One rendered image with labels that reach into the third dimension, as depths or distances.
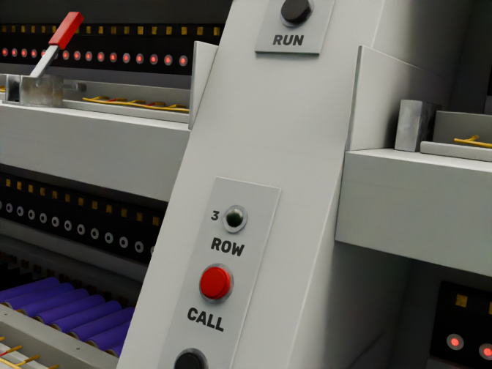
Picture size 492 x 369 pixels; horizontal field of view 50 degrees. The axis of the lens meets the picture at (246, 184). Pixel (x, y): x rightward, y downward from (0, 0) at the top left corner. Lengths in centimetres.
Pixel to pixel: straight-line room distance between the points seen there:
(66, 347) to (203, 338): 15
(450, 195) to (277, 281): 9
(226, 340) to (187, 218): 7
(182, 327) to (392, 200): 12
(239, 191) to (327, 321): 8
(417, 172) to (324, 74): 7
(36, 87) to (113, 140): 11
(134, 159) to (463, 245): 20
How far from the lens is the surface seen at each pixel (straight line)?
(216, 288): 26
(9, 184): 66
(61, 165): 39
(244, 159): 28
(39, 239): 62
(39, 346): 41
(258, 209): 26
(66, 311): 47
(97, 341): 41
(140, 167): 33
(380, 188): 25
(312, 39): 29
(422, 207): 25
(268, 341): 25
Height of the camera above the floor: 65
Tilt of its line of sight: 9 degrees up
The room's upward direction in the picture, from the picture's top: 16 degrees clockwise
